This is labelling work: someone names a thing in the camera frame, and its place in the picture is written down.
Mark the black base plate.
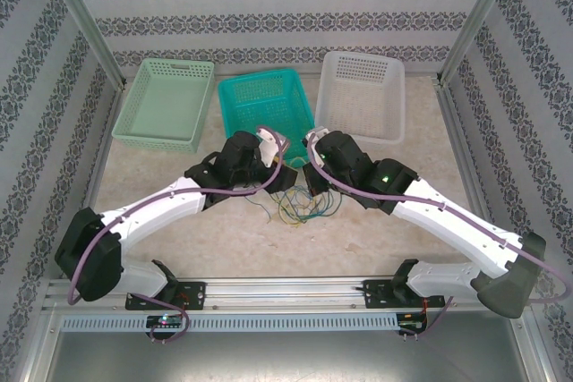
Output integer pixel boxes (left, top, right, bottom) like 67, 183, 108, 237
363, 278, 445, 310
124, 281, 208, 311

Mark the slotted grey cable duct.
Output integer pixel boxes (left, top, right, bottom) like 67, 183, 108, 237
60, 313, 400, 333

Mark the aluminium frame post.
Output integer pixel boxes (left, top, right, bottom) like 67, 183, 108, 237
38, 0, 127, 88
438, 0, 525, 86

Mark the right aluminium frame post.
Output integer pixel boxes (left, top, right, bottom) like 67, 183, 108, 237
438, 0, 525, 86

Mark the left controller circuit board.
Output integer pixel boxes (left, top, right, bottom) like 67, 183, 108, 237
146, 314, 185, 330

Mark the aluminium floor beam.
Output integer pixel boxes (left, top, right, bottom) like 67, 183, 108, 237
80, 84, 129, 211
436, 77, 478, 207

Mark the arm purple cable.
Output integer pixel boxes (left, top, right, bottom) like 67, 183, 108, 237
305, 131, 573, 341
65, 123, 290, 344

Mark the teal plastic basket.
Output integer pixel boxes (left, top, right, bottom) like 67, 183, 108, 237
217, 68, 317, 169

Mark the grey metal front panel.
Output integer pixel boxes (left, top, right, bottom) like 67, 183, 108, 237
26, 330, 552, 382

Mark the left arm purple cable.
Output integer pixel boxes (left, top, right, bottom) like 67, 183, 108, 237
65, 123, 290, 344

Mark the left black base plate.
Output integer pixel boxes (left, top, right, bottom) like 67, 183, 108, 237
124, 281, 208, 311

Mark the left aluminium frame post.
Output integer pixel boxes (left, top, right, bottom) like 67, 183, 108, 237
38, 0, 127, 88

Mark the light green plastic basket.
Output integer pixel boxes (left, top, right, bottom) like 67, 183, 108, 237
110, 58, 216, 154

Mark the left aluminium floor beam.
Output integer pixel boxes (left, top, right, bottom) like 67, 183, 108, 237
80, 84, 129, 211

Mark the right aluminium floor beam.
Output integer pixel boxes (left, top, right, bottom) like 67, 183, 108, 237
436, 77, 478, 207

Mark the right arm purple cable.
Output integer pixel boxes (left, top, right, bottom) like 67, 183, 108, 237
305, 131, 573, 341

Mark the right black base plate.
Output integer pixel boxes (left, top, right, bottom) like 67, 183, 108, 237
363, 278, 445, 310

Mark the aluminium mounting rail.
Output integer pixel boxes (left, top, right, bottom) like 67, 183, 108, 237
42, 277, 532, 311

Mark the white plastic basket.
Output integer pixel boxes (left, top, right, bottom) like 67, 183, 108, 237
313, 50, 406, 146

